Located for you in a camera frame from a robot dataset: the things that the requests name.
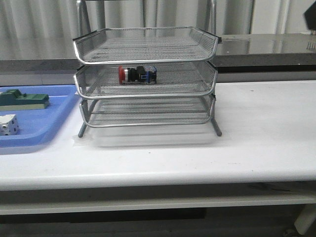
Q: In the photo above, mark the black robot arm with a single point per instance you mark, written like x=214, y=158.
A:
x=310, y=17

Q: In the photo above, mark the white electrical module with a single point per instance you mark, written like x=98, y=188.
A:
x=9, y=125

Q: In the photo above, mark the white table leg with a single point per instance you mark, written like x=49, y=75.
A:
x=305, y=219

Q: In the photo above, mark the silver mesh tray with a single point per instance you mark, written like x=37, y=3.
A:
x=145, y=45
x=174, y=79
x=152, y=111

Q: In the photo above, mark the dark grey back counter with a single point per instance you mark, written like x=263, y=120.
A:
x=236, y=53

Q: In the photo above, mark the red emergency stop button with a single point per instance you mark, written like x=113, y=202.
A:
x=139, y=75

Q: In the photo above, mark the green terminal block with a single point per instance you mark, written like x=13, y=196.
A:
x=14, y=100

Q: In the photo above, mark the blue plastic tray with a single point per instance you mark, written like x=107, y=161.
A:
x=39, y=126

